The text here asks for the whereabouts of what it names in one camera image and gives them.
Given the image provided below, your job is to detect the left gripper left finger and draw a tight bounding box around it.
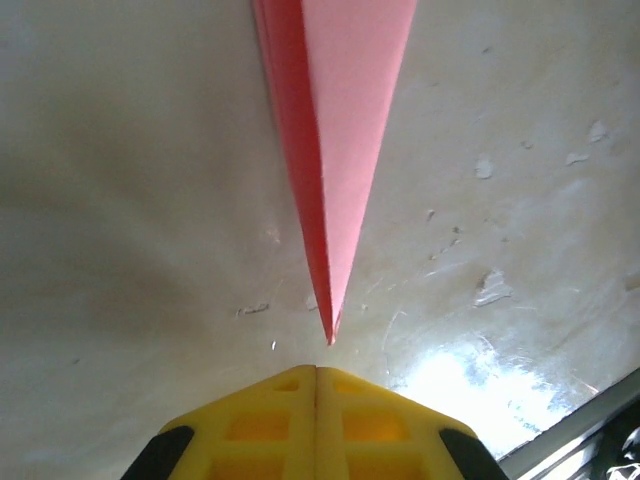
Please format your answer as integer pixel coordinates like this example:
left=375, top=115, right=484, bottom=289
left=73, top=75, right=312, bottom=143
left=118, top=364, right=319, bottom=480

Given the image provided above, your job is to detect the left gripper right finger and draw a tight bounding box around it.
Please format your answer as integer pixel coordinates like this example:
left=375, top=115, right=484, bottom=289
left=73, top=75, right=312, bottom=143
left=315, top=366, right=511, bottom=480

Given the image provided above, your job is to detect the red cloth piece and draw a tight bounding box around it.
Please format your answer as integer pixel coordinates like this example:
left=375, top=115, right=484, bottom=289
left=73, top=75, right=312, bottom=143
left=251, top=0, right=419, bottom=347

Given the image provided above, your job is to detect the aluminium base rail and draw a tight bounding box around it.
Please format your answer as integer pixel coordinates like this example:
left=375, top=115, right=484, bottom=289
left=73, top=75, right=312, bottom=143
left=494, top=368, right=640, bottom=480

